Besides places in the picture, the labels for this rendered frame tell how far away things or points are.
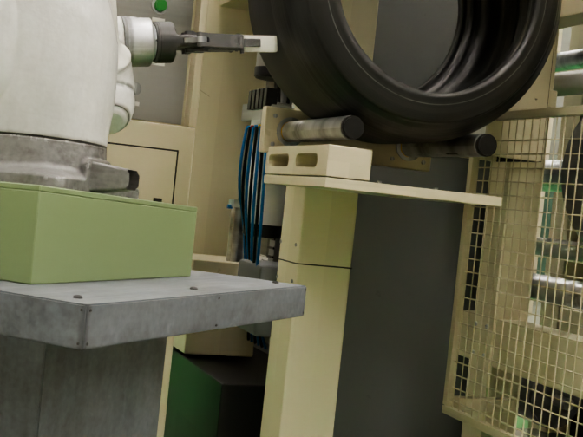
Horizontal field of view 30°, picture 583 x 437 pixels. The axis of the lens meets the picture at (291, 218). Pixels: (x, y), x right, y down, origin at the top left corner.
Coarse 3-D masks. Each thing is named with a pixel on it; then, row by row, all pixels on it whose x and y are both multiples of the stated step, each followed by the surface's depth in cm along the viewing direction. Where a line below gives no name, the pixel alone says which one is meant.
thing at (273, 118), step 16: (272, 112) 228; (288, 112) 230; (272, 128) 229; (272, 144) 228; (288, 144) 230; (304, 144) 231; (320, 144) 232; (336, 144) 234; (352, 144) 235; (368, 144) 236; (384, 144) 238; (400, 144) 238; (384, 160) 238; (400, 160) 239; (416, 160) 240
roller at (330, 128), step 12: (312, 120) 214; (324, 120) 207; (336, 120) 201; (348, 120) 197; (360, 120) 198; (288, 132) 224; (300, 132) 218; (312, 132) 211; (324, 132) 205; (336, 132) 200; (348, 132) 197; (360, 132) 198
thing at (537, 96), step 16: (544, 80) 245; (528, 96) 244; (544, 96) 245; (496, 128) 242; (512, 128) 243; (528, 128) 244; (544, 128) 246; (512, 144) 243; (528, 144) 245; (496, 160) 263; (512, 160) 256
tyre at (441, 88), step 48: (288, 0) 196; (336, 0) 194; (480, 0) 236; (528, 0) 224; (288, 48) 200; (336, 48) 195; (480, 48) 236; (528, 48) 208; (288, 96) 217; (336, 96) 200; (384, 96) 199; (432, 96) 202; (480, 96) 205
